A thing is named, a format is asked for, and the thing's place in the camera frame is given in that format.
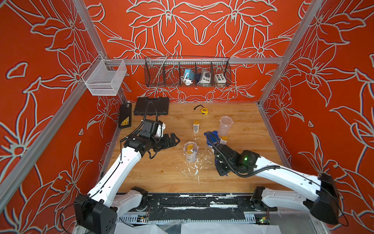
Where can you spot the blue white device in basket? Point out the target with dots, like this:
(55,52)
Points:
(188,77)

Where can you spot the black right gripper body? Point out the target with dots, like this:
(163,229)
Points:
(222,169)

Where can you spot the white bottle yellow cap back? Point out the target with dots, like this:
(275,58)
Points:
(196,126)

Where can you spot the blue container lid back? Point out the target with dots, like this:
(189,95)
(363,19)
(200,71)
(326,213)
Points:
(212,138)

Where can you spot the grey white device in basket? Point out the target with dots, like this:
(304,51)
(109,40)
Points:
(203,78)

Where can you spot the yellow tape measure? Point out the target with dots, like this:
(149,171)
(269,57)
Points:
(203,110)

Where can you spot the white button box in basket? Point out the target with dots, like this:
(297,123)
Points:
(220,80)

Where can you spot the white wire basket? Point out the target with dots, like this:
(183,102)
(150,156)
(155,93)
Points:
(105,77)

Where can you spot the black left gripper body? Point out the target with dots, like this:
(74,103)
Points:
(157,143)

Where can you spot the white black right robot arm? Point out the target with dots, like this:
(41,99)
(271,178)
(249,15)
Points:
(316,194)

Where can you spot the clear plastic container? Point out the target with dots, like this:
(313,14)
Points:
(226,123)
(191,158)

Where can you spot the black wire wall basket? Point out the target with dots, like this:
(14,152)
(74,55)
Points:
(166,71)

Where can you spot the black tool case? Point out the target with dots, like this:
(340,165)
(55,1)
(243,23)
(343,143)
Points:
(158,105)

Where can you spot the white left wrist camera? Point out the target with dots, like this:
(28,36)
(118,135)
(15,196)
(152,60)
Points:
(160,129)

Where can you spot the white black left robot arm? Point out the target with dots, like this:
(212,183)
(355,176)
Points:
(99,210)

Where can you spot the black box yellow label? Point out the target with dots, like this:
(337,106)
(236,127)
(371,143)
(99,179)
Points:
(125,115)

